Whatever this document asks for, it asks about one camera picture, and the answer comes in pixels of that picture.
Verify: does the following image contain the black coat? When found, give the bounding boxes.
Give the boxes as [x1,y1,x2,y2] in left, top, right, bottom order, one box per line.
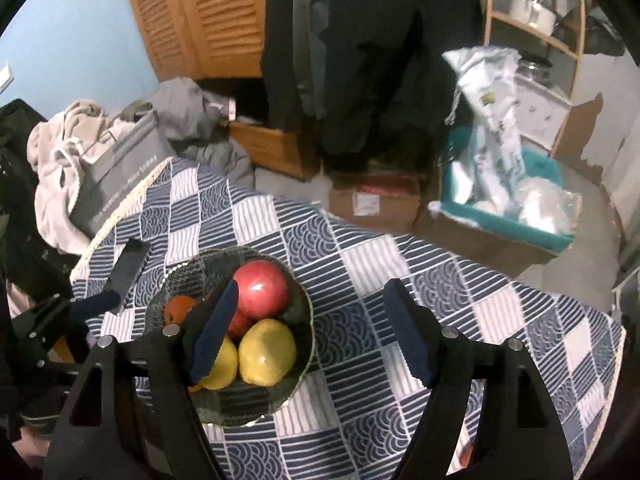
[260,0,483,171]

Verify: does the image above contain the glass bowl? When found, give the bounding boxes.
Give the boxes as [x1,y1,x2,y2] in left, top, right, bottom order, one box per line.
[145,246,316,428]

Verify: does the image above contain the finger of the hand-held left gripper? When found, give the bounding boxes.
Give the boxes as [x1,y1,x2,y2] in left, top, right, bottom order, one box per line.
[106,239,151,316]
[10,291,121,368]

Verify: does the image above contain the beige clothing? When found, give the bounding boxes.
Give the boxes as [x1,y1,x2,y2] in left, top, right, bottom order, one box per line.
[27,100,121,256]

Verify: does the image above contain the white printed storage box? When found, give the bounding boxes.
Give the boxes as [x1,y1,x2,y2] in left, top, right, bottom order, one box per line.
[515,72,573,151]

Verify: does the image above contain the grey coat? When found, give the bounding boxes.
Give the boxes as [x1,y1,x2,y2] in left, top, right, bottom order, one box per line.
[290,0,341,121]

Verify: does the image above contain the metal pot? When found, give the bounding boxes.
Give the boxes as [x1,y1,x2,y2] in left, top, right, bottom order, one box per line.
[517,55,553,86]

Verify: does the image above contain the grey clothing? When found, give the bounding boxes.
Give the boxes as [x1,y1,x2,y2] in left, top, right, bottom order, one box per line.
[150,78,256,191]

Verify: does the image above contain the blue white patterned tablecloth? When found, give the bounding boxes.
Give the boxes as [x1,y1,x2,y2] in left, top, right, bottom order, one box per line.
[70,157,628,480]

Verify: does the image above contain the clear plastic bag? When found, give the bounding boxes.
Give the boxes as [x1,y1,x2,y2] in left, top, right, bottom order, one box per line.
[517,177,583,235]

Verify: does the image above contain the teal plastic bin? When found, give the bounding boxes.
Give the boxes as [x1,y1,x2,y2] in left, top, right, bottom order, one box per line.
[430,125,576,253]

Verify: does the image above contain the small red apple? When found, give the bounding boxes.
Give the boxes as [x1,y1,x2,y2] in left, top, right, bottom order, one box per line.
[225,307,256,338]

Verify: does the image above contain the white pot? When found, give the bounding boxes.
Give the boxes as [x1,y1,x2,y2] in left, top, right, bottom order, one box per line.
[509,0,558,33]

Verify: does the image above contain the small labelled cardboard box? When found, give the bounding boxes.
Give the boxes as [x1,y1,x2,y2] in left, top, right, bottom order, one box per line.
[327,172,421,233]

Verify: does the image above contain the grey storage bag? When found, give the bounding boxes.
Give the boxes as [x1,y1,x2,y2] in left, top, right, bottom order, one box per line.
[70,110,173,238]

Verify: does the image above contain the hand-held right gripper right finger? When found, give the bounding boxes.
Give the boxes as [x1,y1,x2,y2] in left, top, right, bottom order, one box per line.
[383,277,573,480]

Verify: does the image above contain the large red apple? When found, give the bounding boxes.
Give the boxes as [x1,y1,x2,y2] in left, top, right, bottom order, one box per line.
[233,260,292,320]

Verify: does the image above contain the wooden louvered wardrobe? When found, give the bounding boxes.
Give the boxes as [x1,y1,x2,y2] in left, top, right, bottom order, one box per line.
[120,0,321,181]

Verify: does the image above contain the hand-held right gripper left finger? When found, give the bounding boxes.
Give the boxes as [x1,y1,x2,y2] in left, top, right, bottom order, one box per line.
[42,278,240,480]

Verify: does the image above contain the large cardboard box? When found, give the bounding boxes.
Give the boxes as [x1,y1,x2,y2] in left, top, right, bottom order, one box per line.
[415,210,561,278]

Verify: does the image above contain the dark hanging clothes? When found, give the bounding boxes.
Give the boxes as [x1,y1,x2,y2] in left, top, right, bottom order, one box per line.
[582,7,633,58]

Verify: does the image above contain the wooden shelf rack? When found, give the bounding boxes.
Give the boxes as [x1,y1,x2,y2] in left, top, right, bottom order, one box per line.
[482,0,588,158]

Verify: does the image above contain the white printed plastic bag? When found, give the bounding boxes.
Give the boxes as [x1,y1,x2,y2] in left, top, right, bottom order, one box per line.
[442,46,526,211]

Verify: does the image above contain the yellow lemon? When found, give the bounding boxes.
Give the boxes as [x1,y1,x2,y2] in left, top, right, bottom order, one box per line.
[238,318,298,387]
[200,335,239,391]

